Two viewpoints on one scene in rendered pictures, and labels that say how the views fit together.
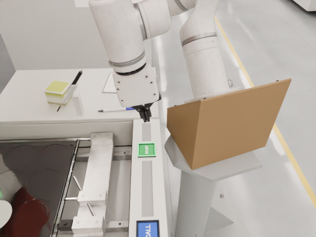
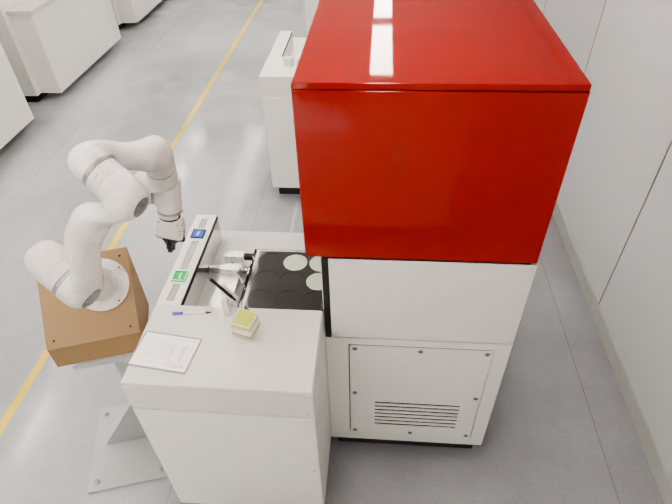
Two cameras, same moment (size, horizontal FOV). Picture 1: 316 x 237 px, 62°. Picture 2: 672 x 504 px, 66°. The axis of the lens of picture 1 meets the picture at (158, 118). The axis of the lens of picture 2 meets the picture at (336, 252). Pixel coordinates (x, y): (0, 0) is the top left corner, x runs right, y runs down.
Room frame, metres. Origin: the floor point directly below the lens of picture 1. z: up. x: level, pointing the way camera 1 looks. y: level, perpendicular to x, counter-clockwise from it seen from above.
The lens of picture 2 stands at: (1.93, 0.85, 2.37)
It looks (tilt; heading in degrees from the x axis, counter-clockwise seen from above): 41 degrees down; 188
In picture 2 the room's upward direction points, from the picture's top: 2 degrees counter-clockwise
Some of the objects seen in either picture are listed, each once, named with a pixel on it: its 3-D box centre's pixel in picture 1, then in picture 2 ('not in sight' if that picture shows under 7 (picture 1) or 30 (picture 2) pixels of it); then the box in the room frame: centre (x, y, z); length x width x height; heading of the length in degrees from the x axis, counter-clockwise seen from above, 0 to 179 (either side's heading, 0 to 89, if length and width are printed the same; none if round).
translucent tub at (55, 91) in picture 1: (59, 93); (245, 324); (0.80, 0.37, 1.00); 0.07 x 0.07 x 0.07; 77
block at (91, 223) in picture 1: (88, 224); (234, 256); (0.35, 0.19, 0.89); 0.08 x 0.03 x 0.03; 92
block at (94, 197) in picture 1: (92, 198); (230, 268); (0.43, 0.19, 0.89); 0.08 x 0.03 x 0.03; 92
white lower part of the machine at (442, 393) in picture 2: not in sight; (407, 328); (0.26, 0.95, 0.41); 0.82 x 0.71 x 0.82; 2
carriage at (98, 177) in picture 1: (97, 181); (227, 287); (0.50, 0.20, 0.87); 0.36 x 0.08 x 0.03; 2
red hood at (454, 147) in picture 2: not in sight; (420, 117); (0.26, 0.92, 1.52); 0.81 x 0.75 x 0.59; 2
